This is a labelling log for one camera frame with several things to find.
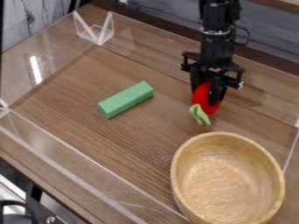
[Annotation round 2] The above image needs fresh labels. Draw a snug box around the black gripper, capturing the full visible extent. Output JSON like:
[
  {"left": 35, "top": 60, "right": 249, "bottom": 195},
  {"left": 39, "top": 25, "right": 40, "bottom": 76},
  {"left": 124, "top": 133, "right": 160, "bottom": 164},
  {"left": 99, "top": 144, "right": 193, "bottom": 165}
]
[{"left": 181, "top": 28, "right": 244, "bottom": 106}]

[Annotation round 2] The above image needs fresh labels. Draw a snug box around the red plush radish toy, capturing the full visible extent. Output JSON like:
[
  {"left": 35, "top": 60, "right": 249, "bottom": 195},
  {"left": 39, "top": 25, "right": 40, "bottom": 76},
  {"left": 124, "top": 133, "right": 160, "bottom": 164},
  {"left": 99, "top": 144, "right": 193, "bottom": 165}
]
[{"left": 189, "top": 81, "right": 220, "bottom": 125}]

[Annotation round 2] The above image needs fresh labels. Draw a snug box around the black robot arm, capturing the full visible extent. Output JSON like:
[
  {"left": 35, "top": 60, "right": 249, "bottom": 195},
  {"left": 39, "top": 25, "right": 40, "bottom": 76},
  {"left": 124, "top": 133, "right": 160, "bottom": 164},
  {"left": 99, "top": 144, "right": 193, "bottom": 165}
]
[{"left": 181, "top": 0, "right": 245, "bottom": 108}]

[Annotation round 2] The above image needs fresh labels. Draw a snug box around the green rectangular block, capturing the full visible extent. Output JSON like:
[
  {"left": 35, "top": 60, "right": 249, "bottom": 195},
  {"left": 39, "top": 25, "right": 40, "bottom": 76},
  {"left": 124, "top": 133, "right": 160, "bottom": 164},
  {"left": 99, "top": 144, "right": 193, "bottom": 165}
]
[{"left": 97, "top": 81, "right": 155, "bottom": 119}]

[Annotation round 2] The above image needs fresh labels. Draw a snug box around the wooden bowl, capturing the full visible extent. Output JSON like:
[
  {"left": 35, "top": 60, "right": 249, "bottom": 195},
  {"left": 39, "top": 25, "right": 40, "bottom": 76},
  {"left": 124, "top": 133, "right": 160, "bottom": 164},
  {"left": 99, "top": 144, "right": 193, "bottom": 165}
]
[{"left": 171, "top": 131, "right": 285, "bottom": 224}]

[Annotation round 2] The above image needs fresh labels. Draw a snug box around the clear acrylic tray wall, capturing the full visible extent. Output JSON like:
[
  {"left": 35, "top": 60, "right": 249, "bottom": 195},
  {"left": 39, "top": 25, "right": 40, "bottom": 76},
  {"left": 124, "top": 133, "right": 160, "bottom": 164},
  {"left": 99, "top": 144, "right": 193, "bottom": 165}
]
[{"left": 0, "top": 6, "right": 299, "bottom": 224}]

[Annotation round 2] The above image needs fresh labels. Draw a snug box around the black table leg bracket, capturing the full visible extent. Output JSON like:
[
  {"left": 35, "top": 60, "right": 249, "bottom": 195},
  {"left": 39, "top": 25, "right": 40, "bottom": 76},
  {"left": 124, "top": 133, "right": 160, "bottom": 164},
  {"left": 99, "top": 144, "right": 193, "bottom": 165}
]
[{"left": 25, "top": 183, "right": 67, "bottom": 224}]

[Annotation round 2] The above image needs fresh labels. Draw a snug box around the black cable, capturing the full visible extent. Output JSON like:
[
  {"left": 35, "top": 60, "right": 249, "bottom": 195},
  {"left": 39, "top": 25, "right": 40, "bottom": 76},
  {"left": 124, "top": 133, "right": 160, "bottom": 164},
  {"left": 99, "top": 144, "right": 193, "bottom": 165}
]
[{"left": 0, "top": 199, "right": 33, "bottom": 224}]

